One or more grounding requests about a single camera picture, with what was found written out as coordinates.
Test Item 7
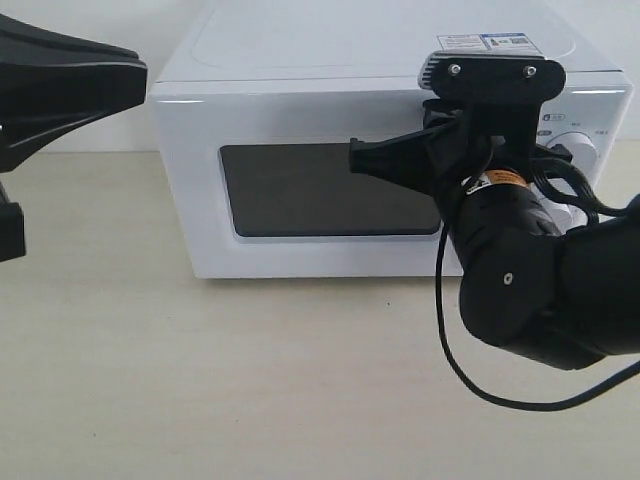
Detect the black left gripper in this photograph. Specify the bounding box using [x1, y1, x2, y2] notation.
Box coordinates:
[0, 61, 148, 262]

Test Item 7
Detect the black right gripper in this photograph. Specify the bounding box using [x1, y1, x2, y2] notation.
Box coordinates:
[348, 100, 560, 250]

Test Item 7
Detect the white microwave door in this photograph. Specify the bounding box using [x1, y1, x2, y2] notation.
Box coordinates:
[150, 84, 440, 279]

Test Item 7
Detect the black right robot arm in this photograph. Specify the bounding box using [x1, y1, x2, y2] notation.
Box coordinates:
[348, 101, 639, 370]

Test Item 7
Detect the white Midea microwave oven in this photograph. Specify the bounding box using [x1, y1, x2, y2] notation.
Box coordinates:
[149, 1, 634, 279]

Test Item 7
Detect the blue white label sticker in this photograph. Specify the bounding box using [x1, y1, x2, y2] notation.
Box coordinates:
[437, 33, 538, 53]

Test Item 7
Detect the upper white power knob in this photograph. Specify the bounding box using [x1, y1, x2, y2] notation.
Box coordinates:
[546, 132, 600, 182]

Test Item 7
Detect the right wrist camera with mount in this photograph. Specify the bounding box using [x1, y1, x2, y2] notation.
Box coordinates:
[418, 50, 567, 158]

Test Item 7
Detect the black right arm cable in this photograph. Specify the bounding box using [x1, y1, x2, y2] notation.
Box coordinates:
[433, 134, 640, 413]

